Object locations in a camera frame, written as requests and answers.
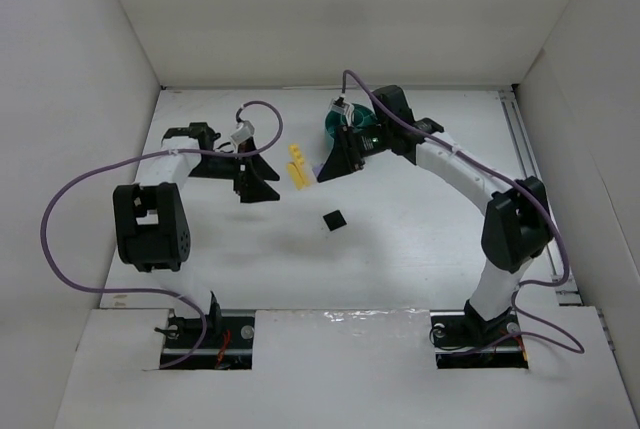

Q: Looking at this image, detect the lavender lego brick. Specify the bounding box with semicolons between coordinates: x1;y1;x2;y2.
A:
312;164;324;180

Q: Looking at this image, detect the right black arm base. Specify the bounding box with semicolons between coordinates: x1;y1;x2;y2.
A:
429;311;529;370

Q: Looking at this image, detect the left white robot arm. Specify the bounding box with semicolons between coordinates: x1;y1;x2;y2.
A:
113;121;280;335

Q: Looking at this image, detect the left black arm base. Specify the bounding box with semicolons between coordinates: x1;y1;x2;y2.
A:
155;310;255;371

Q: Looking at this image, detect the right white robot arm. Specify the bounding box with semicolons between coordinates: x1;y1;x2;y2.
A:
316;85;553;347

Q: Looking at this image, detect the teal round divided container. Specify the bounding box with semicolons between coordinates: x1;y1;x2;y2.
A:
324;104;377;149

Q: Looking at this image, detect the black flat lego plate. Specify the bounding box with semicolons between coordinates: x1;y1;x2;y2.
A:
323;210;347;231

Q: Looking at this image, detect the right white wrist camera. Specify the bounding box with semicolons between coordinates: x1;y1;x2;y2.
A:
329;94;355;126

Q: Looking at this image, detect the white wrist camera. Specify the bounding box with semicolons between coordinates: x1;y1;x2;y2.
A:
329;94;355;126
229;120;255;146

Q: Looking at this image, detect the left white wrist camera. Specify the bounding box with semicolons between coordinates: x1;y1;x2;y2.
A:
229;120;255;146

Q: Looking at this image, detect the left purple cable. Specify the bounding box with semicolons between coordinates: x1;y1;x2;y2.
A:
43;100;285;369

